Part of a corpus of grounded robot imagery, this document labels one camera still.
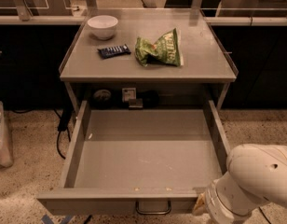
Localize black floor cable left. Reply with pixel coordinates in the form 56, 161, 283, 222
53, 108, 73, 161

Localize white ceramic bowl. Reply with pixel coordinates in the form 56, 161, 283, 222
87, 15, 118, 40

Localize blue tape cross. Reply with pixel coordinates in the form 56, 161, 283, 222
41, 215, 73, 224

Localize clear plastic bin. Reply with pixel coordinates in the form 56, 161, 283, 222
0, 101, 13, 168

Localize grey top drawer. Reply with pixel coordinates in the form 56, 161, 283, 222
37, 101, 229, 215

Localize black top drawer handle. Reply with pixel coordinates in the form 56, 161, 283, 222
135, 201, 172, 216

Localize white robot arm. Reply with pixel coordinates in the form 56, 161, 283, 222
192, 144, 287, 224

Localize green chip bag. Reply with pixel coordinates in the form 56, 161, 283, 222
135, 28, 184, 66

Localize dark blue snack bar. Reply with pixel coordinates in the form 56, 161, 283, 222
98, 45, 131, 59

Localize grey drawer cabinet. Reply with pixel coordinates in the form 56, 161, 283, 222
61, 8, 238, 108

